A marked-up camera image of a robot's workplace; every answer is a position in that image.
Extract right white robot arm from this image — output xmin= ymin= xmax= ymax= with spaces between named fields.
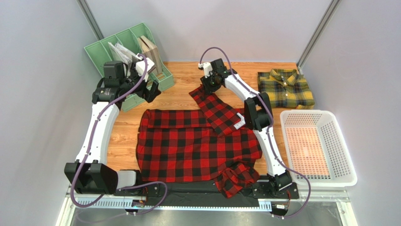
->
xmin=198 ymin=59 xmax=293 ymax=194

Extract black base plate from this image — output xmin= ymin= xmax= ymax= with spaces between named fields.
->
xmin=114 ymin=176 xmax=300 ymax=208

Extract brown books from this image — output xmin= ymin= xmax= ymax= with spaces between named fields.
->
xmin=137 ymin=35 xmax=162 ymax=75

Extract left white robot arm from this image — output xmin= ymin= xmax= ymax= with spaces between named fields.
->
xmin=64 ymin=58 xmax=161 ymax=194

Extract grey spiral notebooks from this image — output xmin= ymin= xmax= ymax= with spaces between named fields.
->
xmin=108 ymin=42 xmax=137 ymax=66

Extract purple cable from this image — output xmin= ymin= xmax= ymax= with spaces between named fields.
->
xmin=199 ymin=47 xmax=312 ymax=219
xmin=69 ymin=53 xmax=148 ymax=208

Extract aluminium frame rail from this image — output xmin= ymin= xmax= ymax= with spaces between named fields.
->
xmin=56 ymin=181 xmax=358 ymax=226

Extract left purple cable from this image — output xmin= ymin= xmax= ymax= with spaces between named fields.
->
xmin=69 ymin=53 xmax=148 ymax=208

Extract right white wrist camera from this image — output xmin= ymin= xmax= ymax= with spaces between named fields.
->
xmin=198 ymin=62 xmax=213 ymax=78

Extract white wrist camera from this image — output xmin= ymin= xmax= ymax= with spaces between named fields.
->
xmin=134 ymin=54 xmax=155 ymax=81
xmin=198 ymin=62 xmax=213 ymax=78

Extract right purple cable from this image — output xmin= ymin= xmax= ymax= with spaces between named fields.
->
xmin=199 ymin=47 xmax=312 ymax=219

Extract white plastic basket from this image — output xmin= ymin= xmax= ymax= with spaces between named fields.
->
xmin=280 ymin=110 xmax=358 ymax=189

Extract red black plaid shirt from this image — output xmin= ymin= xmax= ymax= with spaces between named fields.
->
xmin=136 ymin=87 xmax=263 ymax=198

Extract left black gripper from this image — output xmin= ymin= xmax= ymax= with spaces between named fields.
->
xmin=120 ymin=62 xmax=161 ymax=103

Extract yellow plaid folded shirt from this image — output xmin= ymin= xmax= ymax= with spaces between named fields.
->
xmin=257 ymin=69 xmax=315 ymax=110

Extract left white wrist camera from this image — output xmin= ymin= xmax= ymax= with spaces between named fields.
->
xmin=134 ymin=54 xmax=155 ymax=81

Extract green file organizer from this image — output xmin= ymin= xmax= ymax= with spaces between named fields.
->
xmin=84 ymin=22 xmax=176 ymax=113

